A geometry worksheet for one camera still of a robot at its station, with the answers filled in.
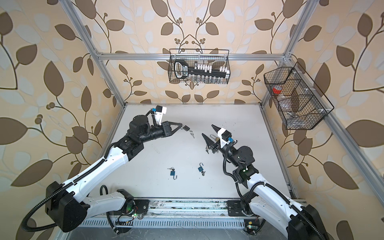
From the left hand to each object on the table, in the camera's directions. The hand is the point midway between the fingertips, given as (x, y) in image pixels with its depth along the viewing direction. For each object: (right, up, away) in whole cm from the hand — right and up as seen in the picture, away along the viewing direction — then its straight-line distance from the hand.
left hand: (182, 124), depth 68 cm
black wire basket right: (+58, +11, +6) cm, 60 cm away
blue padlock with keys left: (-8, -29, +19) cm, 36 cm away
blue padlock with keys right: (+9, -27, +19) cm, 35 cm away
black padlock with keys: (+2, -2, +3) cm, 4 cm away
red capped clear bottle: (+55, +19, +21) cm, 62 cm away
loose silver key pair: (+13, -17, +29) cm, 36 cm away
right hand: (+12, -3, 0) cm, 12 cm away
